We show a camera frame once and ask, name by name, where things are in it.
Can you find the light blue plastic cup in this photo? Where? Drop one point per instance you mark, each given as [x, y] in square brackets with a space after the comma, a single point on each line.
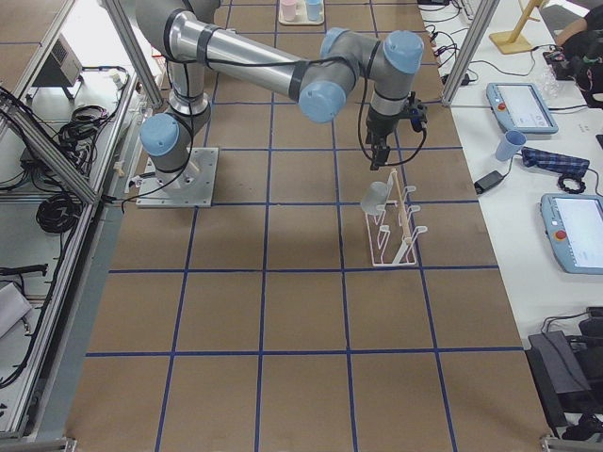
[313, 10]

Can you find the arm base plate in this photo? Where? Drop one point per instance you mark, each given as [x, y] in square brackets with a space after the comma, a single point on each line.
[194, 187]

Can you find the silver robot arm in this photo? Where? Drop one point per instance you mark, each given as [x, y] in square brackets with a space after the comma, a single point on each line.
[184, 32]

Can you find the cream plastic tray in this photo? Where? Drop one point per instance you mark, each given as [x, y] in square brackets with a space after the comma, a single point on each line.
[301, 18]

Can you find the pink plastic cup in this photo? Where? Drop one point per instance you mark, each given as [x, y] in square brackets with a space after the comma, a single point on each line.
[288, 9]

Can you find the aluminium frame post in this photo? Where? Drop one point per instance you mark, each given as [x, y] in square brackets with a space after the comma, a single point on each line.
[482, 18]

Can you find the grey plastic cup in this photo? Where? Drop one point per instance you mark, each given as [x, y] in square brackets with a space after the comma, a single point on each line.
[375, 198]

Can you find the blue cup on desk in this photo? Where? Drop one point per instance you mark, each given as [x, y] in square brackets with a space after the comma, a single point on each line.
[511, 143]

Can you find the wooden stand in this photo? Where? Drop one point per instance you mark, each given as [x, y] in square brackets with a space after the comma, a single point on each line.
[513, 42]

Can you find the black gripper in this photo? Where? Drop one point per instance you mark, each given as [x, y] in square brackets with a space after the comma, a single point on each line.
[380, 124]

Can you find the white wire cup rack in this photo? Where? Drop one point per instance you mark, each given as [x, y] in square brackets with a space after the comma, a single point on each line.
[391, 235]

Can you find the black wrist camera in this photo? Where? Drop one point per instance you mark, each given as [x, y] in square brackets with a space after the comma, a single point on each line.
[417, 113]

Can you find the teach pendant tablet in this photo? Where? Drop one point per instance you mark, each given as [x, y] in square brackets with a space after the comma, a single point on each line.
[520, 107]
[574, 229]

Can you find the blue folded umbrella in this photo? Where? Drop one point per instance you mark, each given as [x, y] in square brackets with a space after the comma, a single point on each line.
[555, 162]

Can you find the black power adapter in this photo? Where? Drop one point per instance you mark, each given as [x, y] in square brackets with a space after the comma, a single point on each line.
[488, 181]

